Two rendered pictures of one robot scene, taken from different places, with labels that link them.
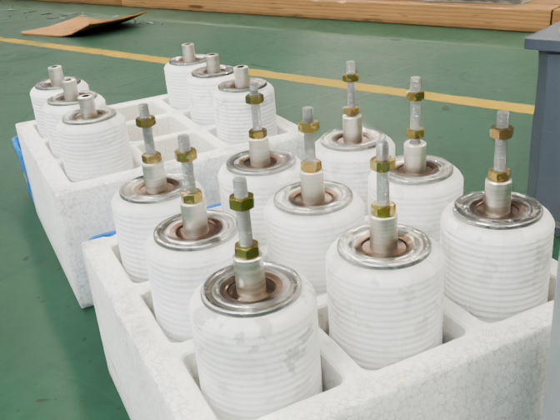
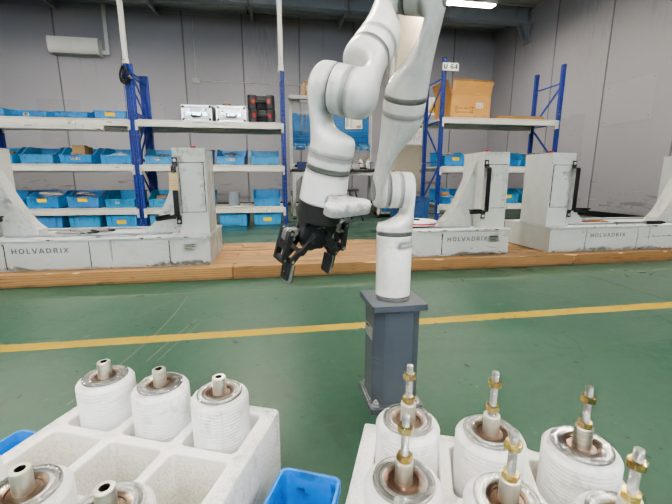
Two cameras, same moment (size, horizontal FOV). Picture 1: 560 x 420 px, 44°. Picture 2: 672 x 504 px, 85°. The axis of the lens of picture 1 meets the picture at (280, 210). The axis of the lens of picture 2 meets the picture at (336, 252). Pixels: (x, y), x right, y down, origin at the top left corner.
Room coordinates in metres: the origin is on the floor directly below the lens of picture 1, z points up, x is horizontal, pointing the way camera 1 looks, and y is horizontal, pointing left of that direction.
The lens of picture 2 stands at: (0.54, 0.37, 0.61)
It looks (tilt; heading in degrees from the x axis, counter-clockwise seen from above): 11 degrees down; 308
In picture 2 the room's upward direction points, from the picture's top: straight up
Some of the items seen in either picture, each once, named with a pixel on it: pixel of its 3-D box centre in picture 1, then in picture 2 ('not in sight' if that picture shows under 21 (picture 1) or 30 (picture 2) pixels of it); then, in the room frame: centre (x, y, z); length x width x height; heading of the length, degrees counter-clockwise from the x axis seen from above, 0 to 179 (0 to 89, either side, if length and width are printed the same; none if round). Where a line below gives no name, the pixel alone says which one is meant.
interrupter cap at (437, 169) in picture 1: (415, 170); (490, 431); (0.65, -0.14, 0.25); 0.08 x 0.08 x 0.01
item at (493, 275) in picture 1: (492, 298); (573, 501); (0.54, -0.19, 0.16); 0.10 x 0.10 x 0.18
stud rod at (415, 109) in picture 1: (415, 115); (493, 396); (0.65, -0.14, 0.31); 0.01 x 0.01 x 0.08
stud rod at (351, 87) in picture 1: (351, 94); (409, 388); (0.76, -0.09, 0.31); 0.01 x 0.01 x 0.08
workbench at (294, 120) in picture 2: not in sight; (334, 158); (4.31, -4.43, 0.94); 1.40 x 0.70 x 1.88; 47
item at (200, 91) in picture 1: (220, 123); (164, 428); (1.16, 0.09, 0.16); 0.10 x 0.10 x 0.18
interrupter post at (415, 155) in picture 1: (415, 157); (491, 424); (0.65, -0.14, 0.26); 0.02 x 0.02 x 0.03
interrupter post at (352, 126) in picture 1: (352, 128); (408, 412); (0.76, -0.09, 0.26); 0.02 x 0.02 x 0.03
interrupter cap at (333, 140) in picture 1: (352, 139); (407, 419); (0.76, -0.09, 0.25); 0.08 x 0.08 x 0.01
